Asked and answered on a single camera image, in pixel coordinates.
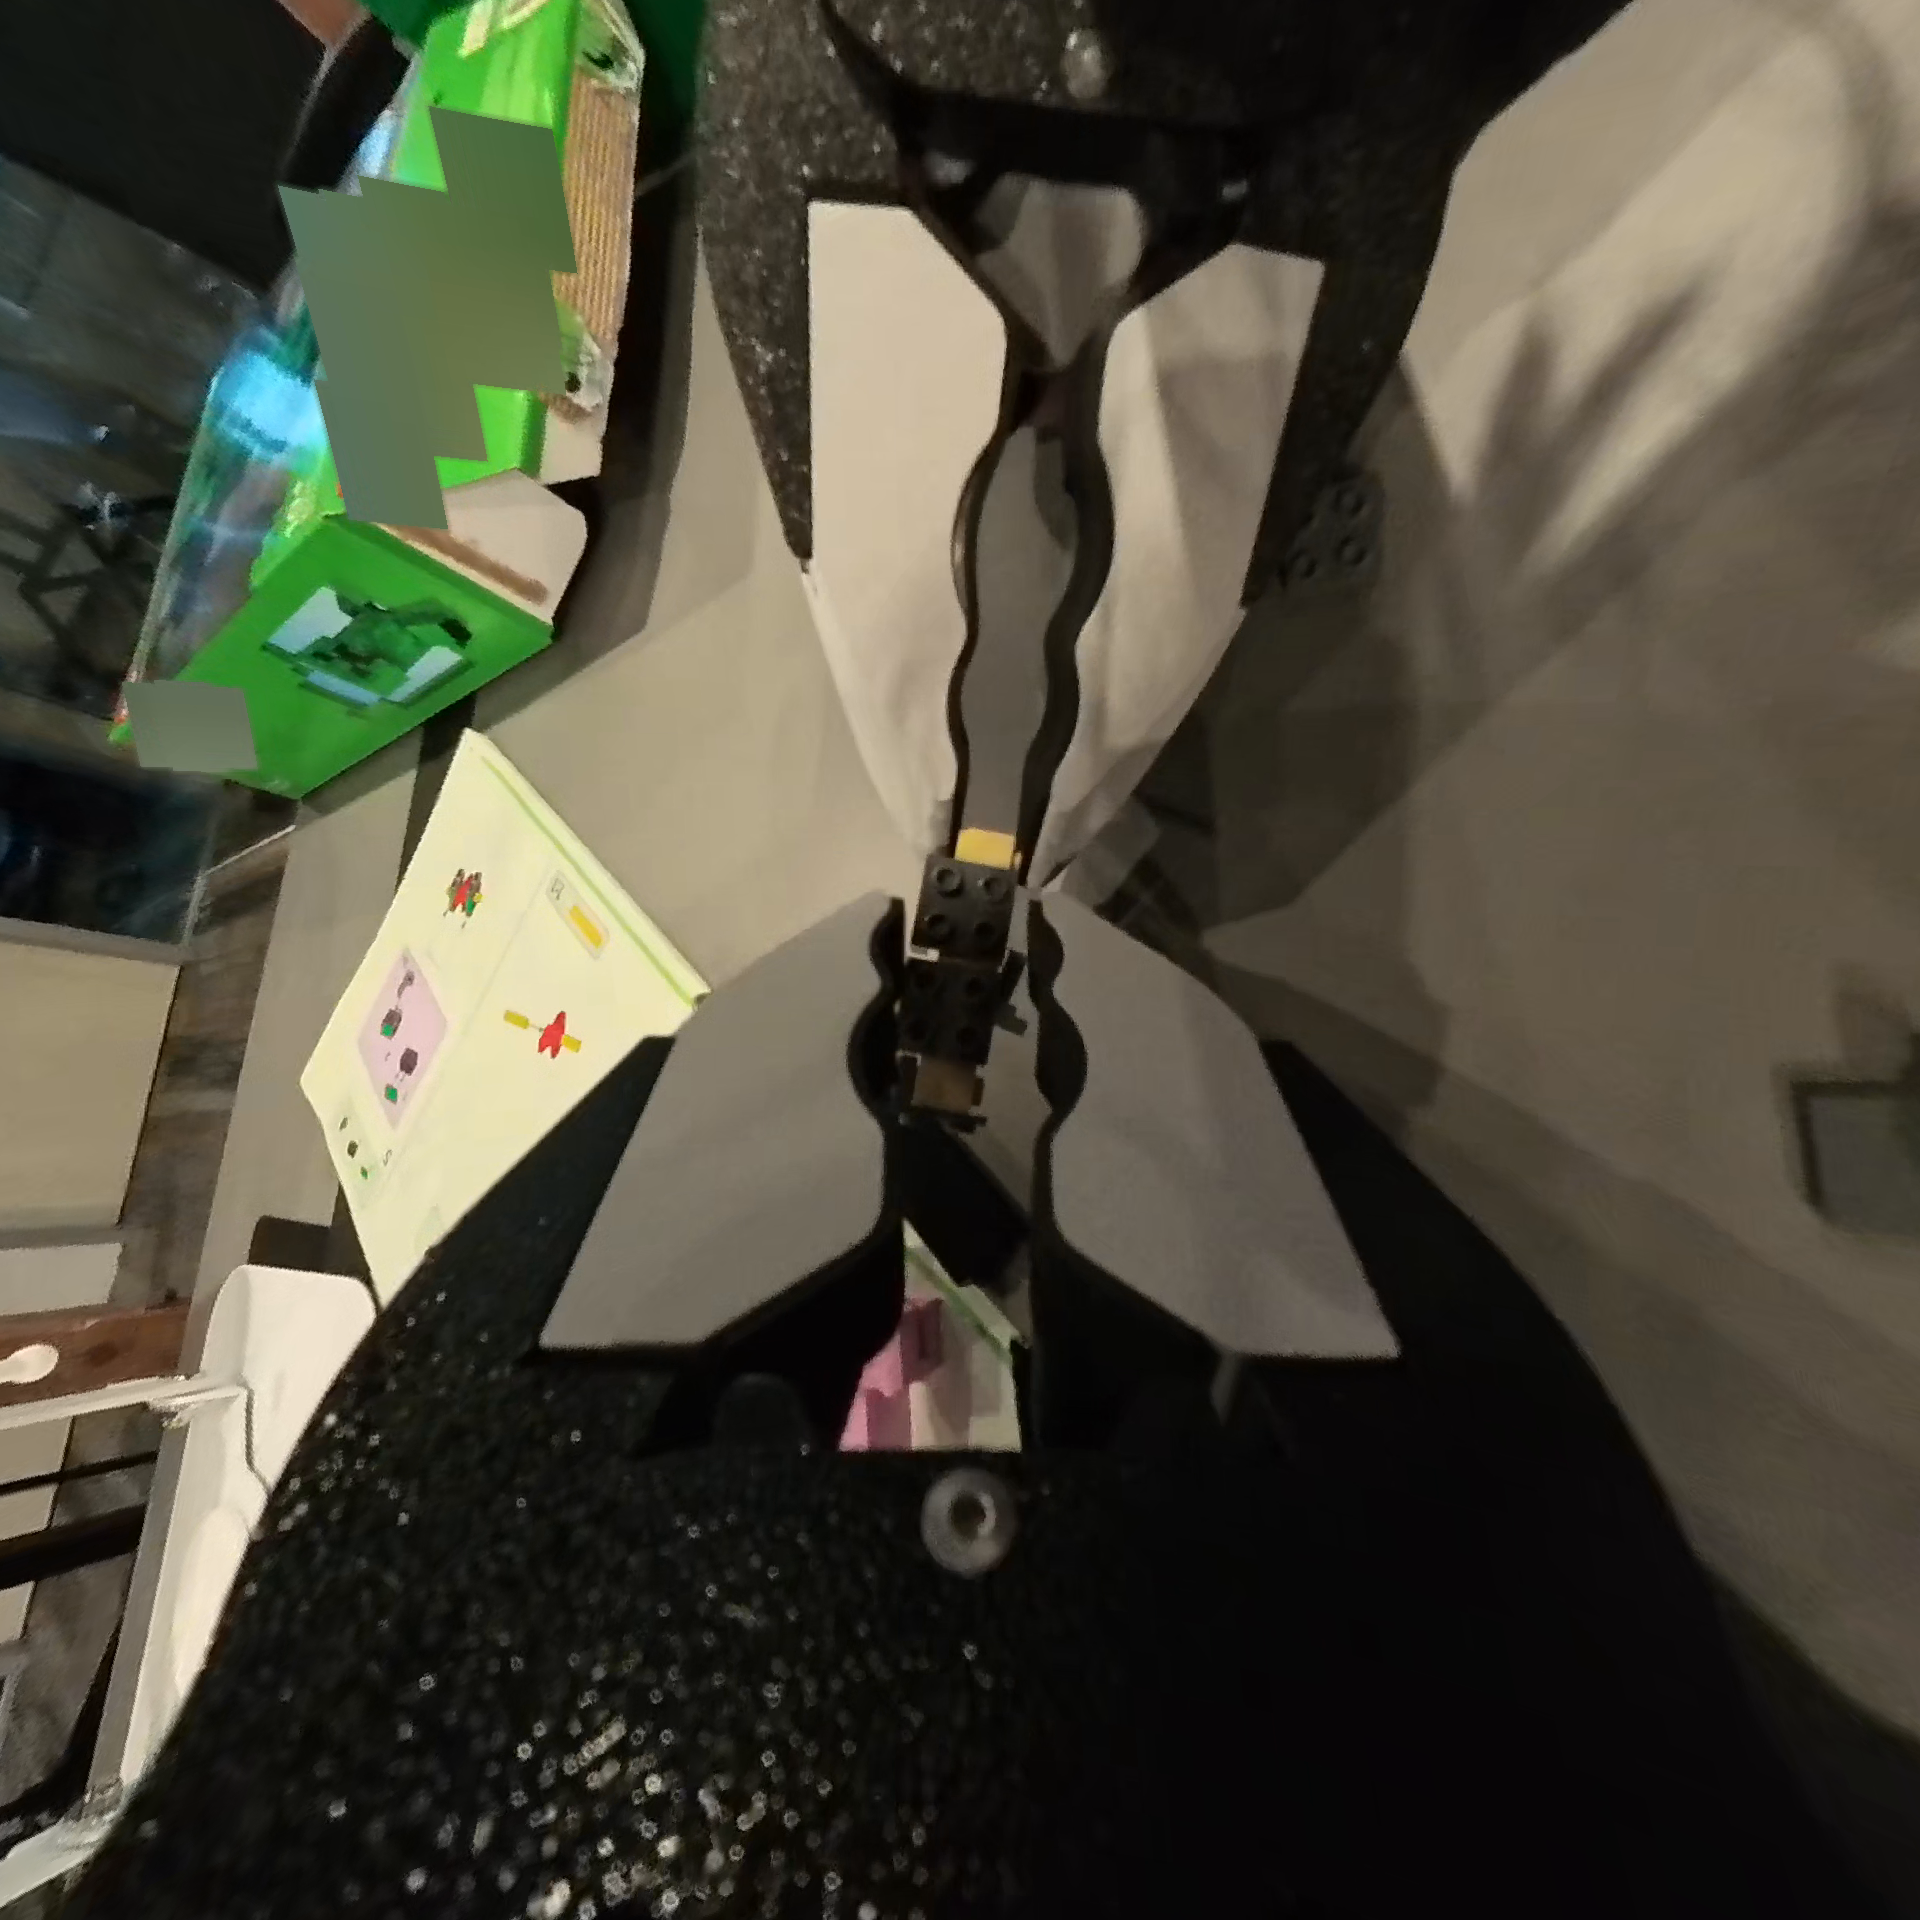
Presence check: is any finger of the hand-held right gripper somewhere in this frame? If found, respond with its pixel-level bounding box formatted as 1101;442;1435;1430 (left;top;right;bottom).
1018;244;1327;890
805;198;1039;837

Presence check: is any brown wooden shelf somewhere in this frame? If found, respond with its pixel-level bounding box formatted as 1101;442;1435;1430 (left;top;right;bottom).
0;1303;194;1409

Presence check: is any dark and yellow toy brick assembly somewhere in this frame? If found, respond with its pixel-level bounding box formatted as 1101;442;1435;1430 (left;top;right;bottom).
895;823;1032;1130

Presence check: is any green toy box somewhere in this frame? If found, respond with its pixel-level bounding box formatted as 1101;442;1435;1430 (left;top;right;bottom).
118;0;648;801

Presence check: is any dark grey flat plate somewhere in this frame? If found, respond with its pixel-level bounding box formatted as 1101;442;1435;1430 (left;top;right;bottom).
1784;1036;1920;1239

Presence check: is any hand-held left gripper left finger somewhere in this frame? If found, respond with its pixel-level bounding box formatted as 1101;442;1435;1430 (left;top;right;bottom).
537;891;914;1356

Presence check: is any black toy brick plate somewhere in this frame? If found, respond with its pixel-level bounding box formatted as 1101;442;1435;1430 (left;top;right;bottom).
1279;476;1384;593

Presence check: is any instruction booklet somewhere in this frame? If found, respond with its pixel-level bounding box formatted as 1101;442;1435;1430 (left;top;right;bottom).
299;730;1027;1454

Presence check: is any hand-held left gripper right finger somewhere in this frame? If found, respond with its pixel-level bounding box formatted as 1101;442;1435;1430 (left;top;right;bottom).
1026;897;1400;1363

